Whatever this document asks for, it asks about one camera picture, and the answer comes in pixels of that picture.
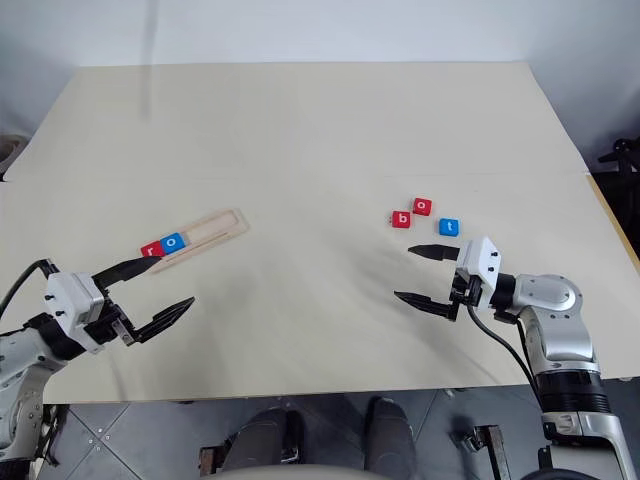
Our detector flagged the rusty metal floor bracket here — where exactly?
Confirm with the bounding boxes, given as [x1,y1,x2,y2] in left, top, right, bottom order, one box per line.
[198,438,237,480]
[449,423,515,480]

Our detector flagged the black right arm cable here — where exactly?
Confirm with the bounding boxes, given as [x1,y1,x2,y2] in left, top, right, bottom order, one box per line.
[465,302,541,401]

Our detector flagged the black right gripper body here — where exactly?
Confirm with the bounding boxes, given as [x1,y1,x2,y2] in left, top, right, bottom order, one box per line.
[447,272,484,322]

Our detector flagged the dark rounded shape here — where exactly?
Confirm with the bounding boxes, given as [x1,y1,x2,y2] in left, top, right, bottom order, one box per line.
[233,406,307,475]
[363,395,419,475]

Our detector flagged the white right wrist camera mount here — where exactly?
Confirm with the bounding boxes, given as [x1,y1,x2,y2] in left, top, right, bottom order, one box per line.
[453,235,502,309]

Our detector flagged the beige rounded robot torso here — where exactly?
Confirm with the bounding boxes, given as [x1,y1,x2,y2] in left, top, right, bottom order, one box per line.
[218,461,369,480]

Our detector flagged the blue letter o tile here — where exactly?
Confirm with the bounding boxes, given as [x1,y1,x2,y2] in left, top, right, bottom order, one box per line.
[159,232,188,254]

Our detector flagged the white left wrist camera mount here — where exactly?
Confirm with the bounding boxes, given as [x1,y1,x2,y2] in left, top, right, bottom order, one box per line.
[44,271,106,354]

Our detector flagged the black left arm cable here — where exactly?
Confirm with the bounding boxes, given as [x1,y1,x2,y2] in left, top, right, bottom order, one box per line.
[0,258,54,314]

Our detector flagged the light wooden letter tray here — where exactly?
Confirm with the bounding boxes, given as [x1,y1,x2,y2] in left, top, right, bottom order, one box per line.
[148,207,250,275]

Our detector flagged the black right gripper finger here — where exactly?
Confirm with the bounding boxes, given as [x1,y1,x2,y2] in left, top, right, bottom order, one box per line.
[406,243,461,263]
[393,290,452,318]

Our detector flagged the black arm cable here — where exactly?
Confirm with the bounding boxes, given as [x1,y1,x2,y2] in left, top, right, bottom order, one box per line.
[0,258,54,314]
[465,302,541,401]

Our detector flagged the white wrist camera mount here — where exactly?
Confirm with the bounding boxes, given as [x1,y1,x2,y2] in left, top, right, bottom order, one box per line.
[44,271,106,354]
[453,235,502,309]

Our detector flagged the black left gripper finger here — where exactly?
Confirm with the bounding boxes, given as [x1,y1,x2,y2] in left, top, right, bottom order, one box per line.
[132,296,196,347]
[95,255,165,294]

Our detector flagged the black tripod stand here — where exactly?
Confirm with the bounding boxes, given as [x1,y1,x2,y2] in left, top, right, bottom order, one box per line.
[597,133,640,177]

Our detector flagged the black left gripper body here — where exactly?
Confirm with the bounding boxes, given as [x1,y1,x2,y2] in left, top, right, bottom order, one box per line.
[84,292,139,348]

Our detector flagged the round grey brown object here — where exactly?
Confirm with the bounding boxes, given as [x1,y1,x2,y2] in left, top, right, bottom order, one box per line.
[0,132,25,170]

